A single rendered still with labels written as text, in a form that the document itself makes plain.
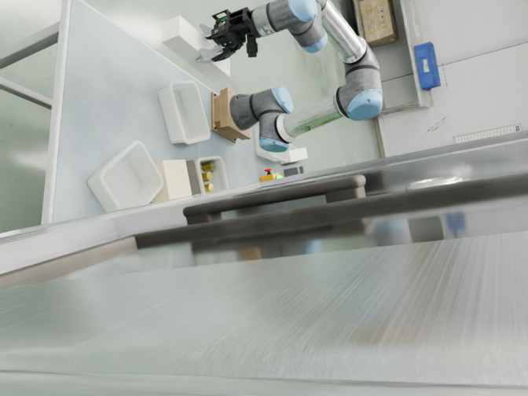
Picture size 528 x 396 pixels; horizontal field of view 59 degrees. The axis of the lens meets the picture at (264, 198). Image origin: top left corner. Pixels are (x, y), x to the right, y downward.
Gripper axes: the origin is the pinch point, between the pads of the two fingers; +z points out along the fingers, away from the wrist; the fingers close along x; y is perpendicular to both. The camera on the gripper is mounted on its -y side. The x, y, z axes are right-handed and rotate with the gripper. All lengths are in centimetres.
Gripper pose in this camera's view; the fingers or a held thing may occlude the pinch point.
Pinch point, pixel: (201, 50)
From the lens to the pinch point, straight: 140.9
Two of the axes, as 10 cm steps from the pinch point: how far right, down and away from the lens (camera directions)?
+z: -8.7, 1.5, 4.7
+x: 0.2, 9.6, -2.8
